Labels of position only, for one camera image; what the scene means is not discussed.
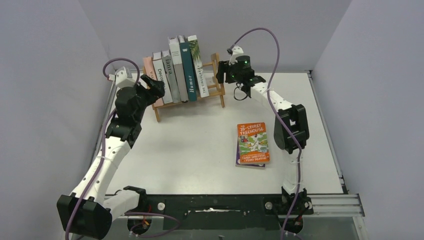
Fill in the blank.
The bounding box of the pink Warm Chord book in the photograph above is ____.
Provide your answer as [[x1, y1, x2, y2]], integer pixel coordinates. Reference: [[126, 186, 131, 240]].
[[143, 56, 164, 107]]

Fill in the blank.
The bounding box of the wooden book rack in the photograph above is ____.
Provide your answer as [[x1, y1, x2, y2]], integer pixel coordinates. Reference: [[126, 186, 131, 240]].
[[152, 52, 226, 123]]

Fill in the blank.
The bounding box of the white booklet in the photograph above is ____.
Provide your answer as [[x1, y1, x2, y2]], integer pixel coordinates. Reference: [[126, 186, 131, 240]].
[[187, 35, 210, 98]]

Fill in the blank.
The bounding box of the brown Decorate Furniture book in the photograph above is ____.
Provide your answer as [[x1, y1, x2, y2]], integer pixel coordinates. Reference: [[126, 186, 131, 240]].
[[152, 51, 173, 105]]

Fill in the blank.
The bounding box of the grey magazine-style book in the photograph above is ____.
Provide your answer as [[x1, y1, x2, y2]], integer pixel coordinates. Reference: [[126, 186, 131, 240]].
[[161, 50, 181, 103]]

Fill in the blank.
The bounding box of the teal book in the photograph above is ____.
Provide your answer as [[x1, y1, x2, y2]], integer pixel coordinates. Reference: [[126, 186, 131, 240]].
[[177, 35, 198, 102]]

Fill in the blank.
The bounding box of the large grey white book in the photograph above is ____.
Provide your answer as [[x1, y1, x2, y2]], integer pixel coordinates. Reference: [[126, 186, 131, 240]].
[[168, 37, 189, 103]]

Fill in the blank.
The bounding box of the orange Treehouse book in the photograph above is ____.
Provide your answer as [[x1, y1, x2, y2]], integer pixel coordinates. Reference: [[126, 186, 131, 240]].
[[237, 122, 271, 164]]

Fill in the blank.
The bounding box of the purple book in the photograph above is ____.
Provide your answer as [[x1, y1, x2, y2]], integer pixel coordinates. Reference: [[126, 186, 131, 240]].
[[235, 143, 266, 169]]

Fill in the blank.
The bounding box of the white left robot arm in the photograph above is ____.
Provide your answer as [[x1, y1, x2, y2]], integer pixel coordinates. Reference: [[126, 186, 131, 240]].
[[56, 74, 165, 240]]

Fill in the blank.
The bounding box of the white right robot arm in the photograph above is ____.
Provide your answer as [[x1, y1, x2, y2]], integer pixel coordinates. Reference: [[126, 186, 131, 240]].
[[216, 54, 310, 214]]

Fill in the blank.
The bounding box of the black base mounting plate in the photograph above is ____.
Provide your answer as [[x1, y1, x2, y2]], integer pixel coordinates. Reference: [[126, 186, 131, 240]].
[[131, 193, 314, 231]]

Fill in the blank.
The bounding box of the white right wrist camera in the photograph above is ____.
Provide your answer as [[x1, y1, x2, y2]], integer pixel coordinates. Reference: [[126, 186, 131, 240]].
[[227, 45, 244, 66]]

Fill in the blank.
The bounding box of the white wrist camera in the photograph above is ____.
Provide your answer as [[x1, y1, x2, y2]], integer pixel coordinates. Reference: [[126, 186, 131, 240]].
[[227, 45, 244, 66], [107, 66, 136, 89]]

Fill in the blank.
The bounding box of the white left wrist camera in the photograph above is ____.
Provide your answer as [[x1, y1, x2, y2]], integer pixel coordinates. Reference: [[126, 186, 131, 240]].
[[107, 66, 136, 89]]

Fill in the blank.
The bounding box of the aluminium frame rail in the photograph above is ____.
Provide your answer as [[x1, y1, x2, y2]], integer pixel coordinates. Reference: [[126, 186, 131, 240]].
[[60, 68, 369, 240]]

